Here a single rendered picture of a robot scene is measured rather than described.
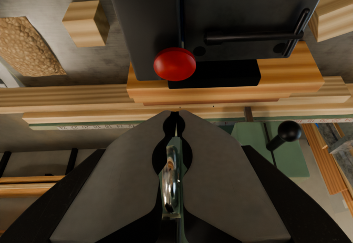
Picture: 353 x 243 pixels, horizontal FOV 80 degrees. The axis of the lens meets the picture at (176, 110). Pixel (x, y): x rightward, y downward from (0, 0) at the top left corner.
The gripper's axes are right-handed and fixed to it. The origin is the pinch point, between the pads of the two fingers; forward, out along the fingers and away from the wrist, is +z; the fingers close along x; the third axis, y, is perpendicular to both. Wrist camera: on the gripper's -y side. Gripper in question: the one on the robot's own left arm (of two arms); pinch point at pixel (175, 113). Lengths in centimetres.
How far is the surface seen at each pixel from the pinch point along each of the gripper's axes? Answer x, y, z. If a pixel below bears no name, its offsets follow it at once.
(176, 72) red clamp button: 0.0, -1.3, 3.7
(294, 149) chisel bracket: 12.7, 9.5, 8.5
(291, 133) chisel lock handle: 9.8, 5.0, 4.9
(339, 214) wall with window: 155, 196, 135
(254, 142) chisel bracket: 8.5, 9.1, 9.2
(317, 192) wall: 146, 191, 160
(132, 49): -3.1, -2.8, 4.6
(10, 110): -28.0, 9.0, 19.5
